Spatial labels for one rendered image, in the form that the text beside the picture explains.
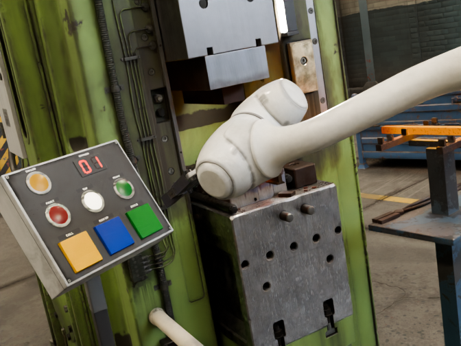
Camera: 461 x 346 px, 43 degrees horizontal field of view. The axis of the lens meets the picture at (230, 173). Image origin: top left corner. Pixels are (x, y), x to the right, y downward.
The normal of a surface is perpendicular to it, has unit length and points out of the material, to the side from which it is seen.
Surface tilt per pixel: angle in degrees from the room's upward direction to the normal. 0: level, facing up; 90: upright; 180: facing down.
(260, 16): 90
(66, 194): 60
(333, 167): 90
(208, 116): 90
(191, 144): 90
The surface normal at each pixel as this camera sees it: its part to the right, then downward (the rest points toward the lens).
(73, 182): 0.61, -0.48
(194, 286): 0.47, 0.11
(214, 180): -0.52, 0.53
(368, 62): -0.76, 0.26
